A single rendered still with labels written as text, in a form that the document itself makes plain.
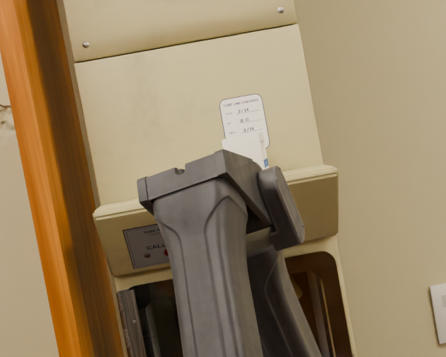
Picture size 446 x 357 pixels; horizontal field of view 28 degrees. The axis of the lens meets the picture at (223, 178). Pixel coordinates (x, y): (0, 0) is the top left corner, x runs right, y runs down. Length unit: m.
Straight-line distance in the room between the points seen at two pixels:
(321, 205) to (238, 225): 0.52
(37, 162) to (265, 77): 0.34
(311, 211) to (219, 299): 0.58
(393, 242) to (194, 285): 1.12
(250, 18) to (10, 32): 0.33
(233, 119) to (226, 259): 0.62
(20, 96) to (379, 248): 0.83
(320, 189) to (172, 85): 0.26
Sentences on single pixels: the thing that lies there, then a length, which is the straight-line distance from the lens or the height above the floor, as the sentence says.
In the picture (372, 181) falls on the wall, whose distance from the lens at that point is 1.72.
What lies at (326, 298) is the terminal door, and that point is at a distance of 1.27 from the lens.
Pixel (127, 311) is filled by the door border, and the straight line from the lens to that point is 1.26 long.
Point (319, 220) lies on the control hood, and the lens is 1.21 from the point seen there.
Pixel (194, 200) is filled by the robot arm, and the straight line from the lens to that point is 0.67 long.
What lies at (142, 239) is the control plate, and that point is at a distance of 1.18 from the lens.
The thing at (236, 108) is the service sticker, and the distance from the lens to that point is 1.25.
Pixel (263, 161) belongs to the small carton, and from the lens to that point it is 1.17.
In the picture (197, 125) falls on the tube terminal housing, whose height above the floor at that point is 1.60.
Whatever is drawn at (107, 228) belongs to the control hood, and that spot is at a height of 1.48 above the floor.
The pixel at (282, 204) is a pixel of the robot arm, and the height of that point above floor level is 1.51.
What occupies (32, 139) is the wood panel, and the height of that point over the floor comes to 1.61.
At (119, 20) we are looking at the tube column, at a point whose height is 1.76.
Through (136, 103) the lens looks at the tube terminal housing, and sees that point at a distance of 1.25.
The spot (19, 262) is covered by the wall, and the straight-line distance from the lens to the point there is 1.72.
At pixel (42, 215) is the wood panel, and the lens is 1.18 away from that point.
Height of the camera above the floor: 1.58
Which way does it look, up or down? 3 degrees down
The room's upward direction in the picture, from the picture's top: 10 degrees counter-clockwise
